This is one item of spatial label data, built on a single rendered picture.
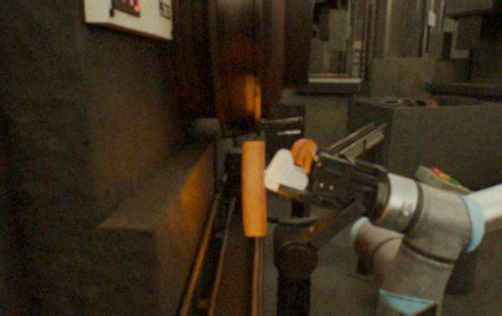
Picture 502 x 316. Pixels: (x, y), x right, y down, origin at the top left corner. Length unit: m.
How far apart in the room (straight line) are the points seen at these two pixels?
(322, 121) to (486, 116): 1.22
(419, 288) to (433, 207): 0.14
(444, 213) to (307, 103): 2.87
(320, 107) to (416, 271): 2.85
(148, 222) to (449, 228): 0.47
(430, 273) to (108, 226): 0.50
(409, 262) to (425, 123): 2.40
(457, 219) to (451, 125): 2.52
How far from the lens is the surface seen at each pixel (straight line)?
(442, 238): 0.70
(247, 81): 0.65
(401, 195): 0.66
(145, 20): 0.51
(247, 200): 0.59
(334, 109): 3.48
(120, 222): 0.42
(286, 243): 1.19
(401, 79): 5.07
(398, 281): 0.74
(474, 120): 3.33
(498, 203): 0.95
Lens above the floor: 1.02
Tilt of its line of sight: 14 degrees down
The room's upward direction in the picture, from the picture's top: straight up
